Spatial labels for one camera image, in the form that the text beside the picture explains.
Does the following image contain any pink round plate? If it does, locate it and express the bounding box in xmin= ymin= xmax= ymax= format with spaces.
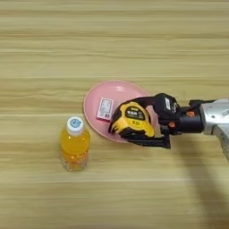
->
xmin=82 ymin=80 xmax=159 ymax=144

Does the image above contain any orange juice bottle white cap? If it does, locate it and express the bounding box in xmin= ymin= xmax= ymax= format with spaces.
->
xmin=59 ymin=115 xmax=91 ymax=173

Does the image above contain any small pink white box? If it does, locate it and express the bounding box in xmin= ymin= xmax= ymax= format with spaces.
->
xmin=96 ymin=97 xmax=115 ymax=123

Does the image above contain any yellow black tape measure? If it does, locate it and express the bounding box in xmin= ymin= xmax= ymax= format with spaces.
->
xmin=107 ymin=100 xmax=157 ymax=140

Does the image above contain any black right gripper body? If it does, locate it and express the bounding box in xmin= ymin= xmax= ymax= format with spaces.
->
xmin=157 ymin=104 xmax=208 ymax=145

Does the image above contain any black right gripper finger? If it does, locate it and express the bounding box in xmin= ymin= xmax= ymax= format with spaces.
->
xmin=120 ymin=131 xmax=172 ymax=149
xmin=118 ymin=95 xmax=159 ymax=112

